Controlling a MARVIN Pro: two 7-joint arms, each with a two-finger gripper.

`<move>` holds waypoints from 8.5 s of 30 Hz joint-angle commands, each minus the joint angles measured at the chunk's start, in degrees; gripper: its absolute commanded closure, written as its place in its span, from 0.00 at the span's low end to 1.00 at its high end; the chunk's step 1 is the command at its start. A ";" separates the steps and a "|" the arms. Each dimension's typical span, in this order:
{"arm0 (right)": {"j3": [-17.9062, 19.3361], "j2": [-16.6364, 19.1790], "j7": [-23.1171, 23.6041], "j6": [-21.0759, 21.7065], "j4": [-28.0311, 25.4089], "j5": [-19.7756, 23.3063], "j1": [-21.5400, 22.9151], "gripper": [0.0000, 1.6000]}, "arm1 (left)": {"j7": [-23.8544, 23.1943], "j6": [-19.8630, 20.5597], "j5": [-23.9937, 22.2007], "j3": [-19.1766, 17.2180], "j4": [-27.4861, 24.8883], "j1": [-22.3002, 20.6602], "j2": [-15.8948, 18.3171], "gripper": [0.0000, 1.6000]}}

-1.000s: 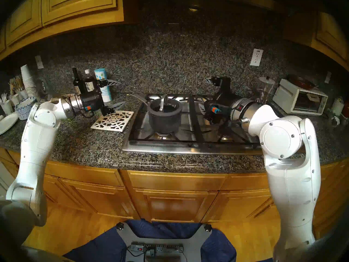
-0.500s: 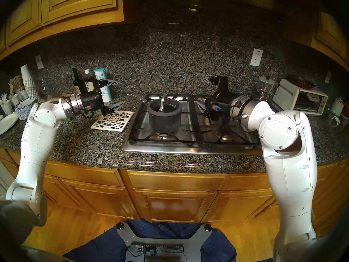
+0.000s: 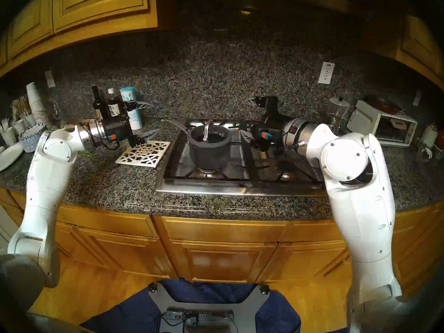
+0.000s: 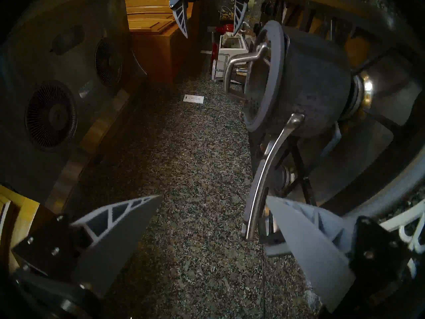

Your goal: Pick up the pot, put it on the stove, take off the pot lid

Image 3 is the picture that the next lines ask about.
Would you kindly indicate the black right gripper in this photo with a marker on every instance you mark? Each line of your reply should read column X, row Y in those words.
column 277, row 124

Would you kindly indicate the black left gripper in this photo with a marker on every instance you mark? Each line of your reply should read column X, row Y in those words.
column 116, row 129

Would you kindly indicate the dark grey saucepan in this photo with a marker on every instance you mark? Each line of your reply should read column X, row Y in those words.
column 210, row 155

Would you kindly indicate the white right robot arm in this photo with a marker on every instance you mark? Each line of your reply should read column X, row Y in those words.
column 360, row 204

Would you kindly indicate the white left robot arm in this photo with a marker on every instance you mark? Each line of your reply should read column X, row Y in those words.
column 45, row 183

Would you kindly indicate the blue leaf print canister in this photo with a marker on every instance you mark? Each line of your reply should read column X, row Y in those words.
column 128, row 94

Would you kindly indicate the white lattice trivet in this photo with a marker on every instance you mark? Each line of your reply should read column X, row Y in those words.
column 142, row 154

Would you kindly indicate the soy sauce bottle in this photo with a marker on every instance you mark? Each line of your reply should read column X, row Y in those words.
column 112, row 108

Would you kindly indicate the dark wine bottle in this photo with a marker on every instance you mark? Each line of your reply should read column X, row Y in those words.
column 98, row 105

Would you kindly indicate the stainless steel gas cooktop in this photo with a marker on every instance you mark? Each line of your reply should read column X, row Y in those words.
column 180, row 183

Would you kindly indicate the clear plastic bag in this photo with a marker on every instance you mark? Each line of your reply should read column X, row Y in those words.
column 53, row 108

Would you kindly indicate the stack of white paper cups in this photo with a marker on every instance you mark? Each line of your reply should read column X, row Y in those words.
column 34, row 100

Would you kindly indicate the white paper cup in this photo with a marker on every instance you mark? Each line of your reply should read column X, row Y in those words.
column 19, row 127
column 30, row 119
column 8, row 137

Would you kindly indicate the blue patterned bowl stack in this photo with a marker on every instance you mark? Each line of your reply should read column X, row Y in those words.
column 29, row 139

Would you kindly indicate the wooden upper cabinet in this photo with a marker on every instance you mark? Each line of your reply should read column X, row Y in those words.
column 419, row 44
column 104, row 6

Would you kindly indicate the wooden chopsticks bundle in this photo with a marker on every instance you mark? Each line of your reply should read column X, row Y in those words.
column 23, row 107

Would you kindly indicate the red frying pan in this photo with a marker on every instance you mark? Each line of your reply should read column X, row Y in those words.
column 383, row 105

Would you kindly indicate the white paper plate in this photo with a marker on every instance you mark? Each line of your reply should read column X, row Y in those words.
column 10, row 155

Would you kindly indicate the white plastic forks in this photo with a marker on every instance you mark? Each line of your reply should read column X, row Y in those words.
column 5, row 124

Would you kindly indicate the wooden lower cabinets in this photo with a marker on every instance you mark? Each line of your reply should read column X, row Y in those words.
column 222, row 259

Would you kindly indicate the white toaster oven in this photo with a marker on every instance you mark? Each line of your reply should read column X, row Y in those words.
column 395, row 127

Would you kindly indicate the black base knob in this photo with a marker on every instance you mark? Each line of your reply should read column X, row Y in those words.
column 152, row 286
column 264, row 289

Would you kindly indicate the white ceramic mug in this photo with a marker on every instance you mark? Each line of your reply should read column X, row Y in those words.
column 429, row 137

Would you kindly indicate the small white figurine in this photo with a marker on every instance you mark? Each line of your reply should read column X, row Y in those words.
column 427, row 152

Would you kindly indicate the red kitchen container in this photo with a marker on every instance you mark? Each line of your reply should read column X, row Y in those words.
column 440, row 139

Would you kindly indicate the blue moving blanket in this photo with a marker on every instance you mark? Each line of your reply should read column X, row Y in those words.
column 131, row 315

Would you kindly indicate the grey power strip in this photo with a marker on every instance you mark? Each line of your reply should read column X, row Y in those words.
column 208, row 315

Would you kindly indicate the white wall power outlet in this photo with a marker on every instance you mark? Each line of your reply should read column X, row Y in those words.
column 326, row 73

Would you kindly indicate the white wall switch plate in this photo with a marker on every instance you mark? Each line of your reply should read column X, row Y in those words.
column 417, row 98
column 50, row 79

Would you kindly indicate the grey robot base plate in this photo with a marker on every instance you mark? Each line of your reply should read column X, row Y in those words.
column 163, row 301

